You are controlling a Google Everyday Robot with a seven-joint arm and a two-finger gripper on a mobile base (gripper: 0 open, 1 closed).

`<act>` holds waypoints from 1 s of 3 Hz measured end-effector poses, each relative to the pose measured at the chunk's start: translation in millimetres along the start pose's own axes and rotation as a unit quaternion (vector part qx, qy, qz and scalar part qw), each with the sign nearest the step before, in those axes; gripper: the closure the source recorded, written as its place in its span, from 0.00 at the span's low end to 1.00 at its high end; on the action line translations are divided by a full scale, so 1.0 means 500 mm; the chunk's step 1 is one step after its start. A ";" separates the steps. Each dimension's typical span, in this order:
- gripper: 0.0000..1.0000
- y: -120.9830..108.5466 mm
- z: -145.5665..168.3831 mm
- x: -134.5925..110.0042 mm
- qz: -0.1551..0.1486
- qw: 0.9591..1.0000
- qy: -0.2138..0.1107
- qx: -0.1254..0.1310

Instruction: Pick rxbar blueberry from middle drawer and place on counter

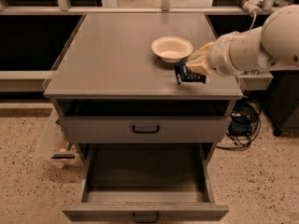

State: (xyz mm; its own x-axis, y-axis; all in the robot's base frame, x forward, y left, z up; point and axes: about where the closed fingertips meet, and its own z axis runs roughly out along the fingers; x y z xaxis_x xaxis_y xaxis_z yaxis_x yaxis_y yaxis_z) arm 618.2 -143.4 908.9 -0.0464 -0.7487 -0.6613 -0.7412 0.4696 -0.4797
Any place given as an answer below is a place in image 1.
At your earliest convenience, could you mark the black upper drawer handle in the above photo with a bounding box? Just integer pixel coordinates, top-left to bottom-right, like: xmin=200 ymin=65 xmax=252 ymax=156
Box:
xmin=132 ymin=125 xmax=160 ymax=134

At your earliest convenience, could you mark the black open drawer handle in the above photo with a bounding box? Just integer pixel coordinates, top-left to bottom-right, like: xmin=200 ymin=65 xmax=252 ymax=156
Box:
xmin=132 ymin=212 xmax=160 ymax=224

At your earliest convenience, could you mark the white paper bowl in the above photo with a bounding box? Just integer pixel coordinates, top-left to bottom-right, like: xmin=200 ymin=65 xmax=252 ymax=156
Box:
xmin=151 ymin=36 xmax=193 ymax=63

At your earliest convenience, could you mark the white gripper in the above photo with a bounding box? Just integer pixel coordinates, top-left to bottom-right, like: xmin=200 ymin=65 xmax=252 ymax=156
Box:
xmin=186 ymin=32 xmax=240 ymax=77

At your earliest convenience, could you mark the white power strip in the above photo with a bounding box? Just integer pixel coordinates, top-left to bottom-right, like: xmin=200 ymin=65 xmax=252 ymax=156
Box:
xmin=235 ymin=0 xmax=263 ymax=16

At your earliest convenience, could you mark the open grey middle drawer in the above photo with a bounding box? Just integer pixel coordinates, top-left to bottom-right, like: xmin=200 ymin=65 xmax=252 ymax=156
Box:
xmin=63 ymin=144 xmax=229 ymax=222

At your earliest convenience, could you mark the blue electronics box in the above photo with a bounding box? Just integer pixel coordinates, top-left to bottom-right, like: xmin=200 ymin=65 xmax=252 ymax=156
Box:
xmin=228 ymin=120 xmax=252 ymax=136

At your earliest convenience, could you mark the grey drawer cabinet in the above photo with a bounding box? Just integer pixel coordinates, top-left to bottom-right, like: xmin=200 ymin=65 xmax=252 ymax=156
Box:
xmin=45 ymin=13 xmax=242 ymax=158

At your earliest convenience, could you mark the closed grey upper drawer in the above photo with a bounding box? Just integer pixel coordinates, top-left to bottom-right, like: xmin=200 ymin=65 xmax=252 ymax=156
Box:
xmin=60 ymin=117 xmax=231 ymax=144

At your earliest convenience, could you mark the clear plastic storage bin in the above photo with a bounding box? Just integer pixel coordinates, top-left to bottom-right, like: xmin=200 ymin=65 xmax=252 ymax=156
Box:
xmin=36 ymin=110 xmax=83 ymax=168

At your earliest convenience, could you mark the dark cabinet at right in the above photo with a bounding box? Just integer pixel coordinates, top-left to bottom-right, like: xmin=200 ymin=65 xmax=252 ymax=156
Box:
xmin=264 ymin=70 xmax=299 ymax=136

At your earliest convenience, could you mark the white power cable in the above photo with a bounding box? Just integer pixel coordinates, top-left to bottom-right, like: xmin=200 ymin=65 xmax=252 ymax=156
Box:
xmin=248 ymin=10 xmax=258 ymax=31

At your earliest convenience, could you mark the dark rxbar blueberry wrapper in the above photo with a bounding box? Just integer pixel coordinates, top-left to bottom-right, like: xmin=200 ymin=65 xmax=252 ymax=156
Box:
xmin=175 ymin=63 xmax=206 ymax=85

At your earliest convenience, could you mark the grey metal rail beam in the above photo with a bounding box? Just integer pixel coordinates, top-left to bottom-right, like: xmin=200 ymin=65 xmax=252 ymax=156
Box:
xmin=0 ymin=71 xmax=51 ymax=91

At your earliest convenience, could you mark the black floor cable bundle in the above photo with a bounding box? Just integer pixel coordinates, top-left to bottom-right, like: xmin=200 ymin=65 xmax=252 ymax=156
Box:
xmin=216 ymin=99 xmax=263 ymax=151

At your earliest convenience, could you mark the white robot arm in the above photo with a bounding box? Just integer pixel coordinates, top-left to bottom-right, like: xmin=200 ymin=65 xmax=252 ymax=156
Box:
xmin=186 ymin=5 xmax=299 ymax=76

